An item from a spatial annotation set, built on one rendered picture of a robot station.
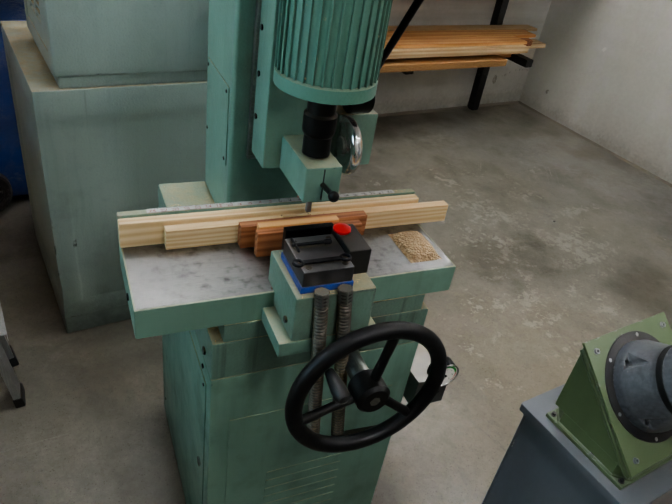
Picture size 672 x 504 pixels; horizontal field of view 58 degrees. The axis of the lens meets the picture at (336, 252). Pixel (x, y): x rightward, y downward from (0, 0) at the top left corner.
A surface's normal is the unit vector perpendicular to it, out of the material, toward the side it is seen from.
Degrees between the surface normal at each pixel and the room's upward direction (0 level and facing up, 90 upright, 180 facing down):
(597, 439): 90
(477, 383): 0
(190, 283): 0
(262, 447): 90
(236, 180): 90
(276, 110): 90
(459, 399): 0
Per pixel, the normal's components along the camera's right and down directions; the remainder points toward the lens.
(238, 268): 0.14, -0.81
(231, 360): 0.38, 0.57
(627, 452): 0.43, -0.26
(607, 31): -0.85, 0.19
